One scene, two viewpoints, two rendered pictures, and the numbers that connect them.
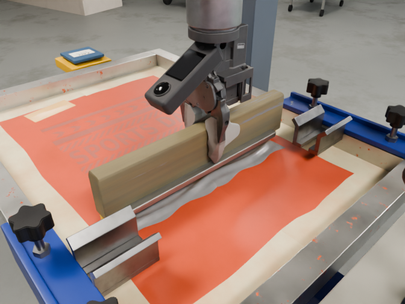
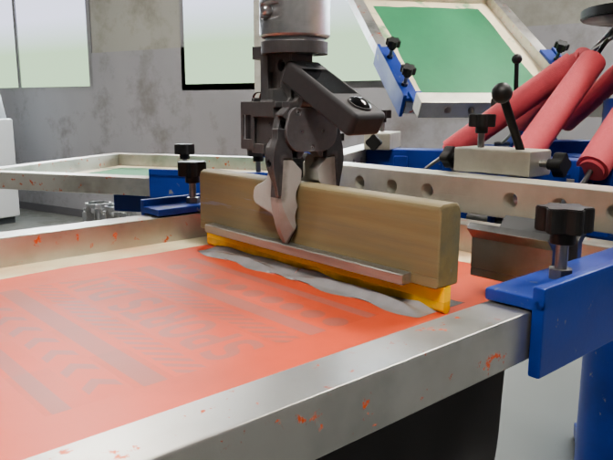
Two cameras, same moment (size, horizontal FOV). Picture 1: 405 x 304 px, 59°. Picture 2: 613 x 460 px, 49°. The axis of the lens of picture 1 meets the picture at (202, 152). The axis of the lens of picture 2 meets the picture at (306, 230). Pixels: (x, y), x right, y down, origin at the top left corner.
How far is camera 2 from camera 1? 0.89 m
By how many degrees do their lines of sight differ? 84
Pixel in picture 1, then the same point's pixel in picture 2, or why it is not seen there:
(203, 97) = (321, 131)
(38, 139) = (118, 406)
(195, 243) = not seen: hidden behind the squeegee
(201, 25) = (327, 31)
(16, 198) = (448, 322)
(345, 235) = not seen: hidden behind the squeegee
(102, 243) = (522, 254)
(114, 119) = (59, 333)
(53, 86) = not seen: outside the picture
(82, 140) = (157, 353)
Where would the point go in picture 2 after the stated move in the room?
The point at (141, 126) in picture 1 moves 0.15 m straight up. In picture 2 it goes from (123, 308) to (114, 144)
